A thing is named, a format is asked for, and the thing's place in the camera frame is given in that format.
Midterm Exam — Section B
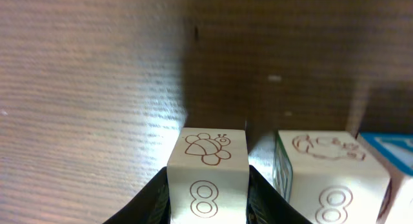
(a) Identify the white block blue side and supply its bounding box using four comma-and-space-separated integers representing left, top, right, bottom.
357, 132, 412, 224

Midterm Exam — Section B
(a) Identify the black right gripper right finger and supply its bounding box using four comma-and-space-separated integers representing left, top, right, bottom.
247, 165, 311, 224

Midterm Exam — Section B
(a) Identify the white block yellow side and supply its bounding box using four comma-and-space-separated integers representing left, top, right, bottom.
166, 128, 249, 224

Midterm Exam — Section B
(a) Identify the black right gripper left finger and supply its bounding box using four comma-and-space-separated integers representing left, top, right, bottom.
104, 167, 170, 224

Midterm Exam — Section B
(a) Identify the white block green side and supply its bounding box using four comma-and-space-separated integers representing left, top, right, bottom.
272, 130, 392, 224

